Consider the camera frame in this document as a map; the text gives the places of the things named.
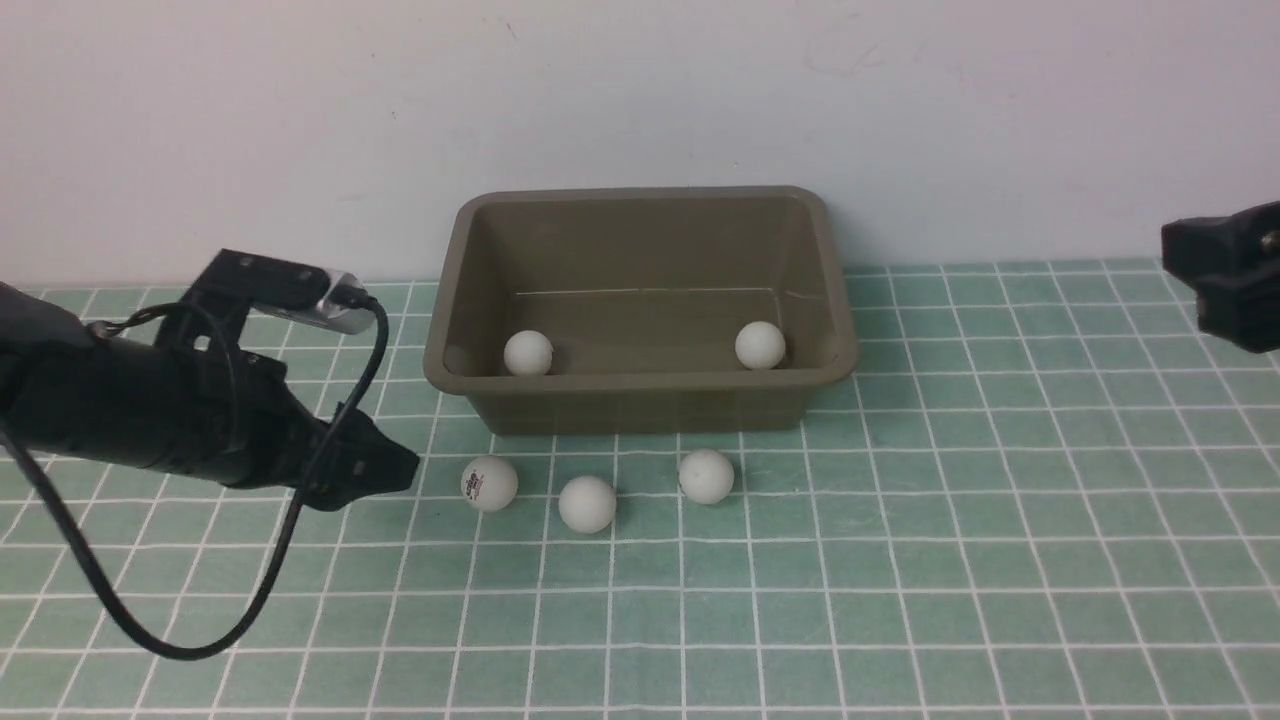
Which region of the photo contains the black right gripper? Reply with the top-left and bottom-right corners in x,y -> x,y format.
1160,202 -> 1279,354

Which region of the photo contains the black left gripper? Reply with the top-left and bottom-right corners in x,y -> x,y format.
150,348 -> 420,512

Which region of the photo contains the white ball with logo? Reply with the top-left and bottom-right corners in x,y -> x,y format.
460,455 -> 518,512

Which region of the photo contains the white ball with dark mark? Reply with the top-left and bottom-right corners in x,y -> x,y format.
503,331 -> 554,377

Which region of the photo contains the plain white ping-pong ball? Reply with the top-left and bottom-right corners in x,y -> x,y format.
558,475 -> 617,534

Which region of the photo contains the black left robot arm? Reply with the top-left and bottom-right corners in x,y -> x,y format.
3,286 -> 420,512

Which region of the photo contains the green checkered tablecloth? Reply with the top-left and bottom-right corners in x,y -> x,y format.
1,259 -> 1279,719

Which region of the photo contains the olive plastic storage bin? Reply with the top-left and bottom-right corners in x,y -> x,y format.
422,184 -> 859,436

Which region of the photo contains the black left camera cable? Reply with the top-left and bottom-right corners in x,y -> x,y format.
0,290 -> 390,664

